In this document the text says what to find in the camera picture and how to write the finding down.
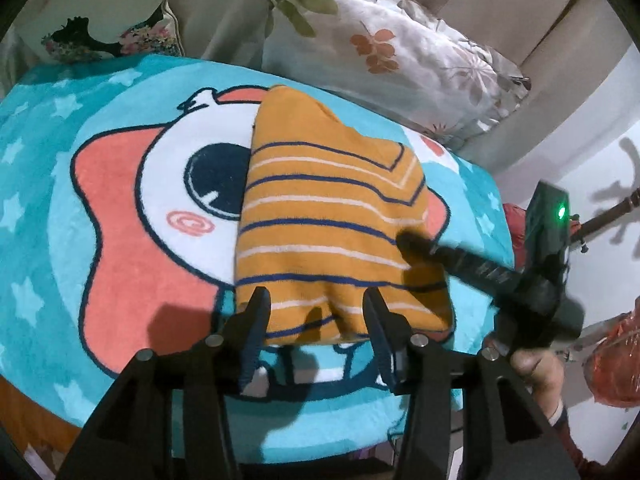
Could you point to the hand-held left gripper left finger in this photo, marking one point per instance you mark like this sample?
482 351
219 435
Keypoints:
252 352

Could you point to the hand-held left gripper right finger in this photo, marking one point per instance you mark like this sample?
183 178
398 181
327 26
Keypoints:
384 342

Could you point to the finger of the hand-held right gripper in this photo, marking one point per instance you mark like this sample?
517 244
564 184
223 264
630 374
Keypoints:
450 260

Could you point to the orange striped sweater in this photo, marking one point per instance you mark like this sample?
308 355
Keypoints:
320 210

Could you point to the person's right hand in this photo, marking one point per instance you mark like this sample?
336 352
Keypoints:
542 380

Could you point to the red plastic bag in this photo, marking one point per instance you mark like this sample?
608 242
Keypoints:
620 360

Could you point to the turquoise cartoon star blanket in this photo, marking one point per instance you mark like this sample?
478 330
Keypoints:
125 270

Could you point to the white leaf print pillow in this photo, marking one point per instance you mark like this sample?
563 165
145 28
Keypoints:
380 45

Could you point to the white sheer curtain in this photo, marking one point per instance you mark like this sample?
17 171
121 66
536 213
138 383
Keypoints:
220 10

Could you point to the white bird print pillow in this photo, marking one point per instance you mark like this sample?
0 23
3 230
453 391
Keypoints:
100 5

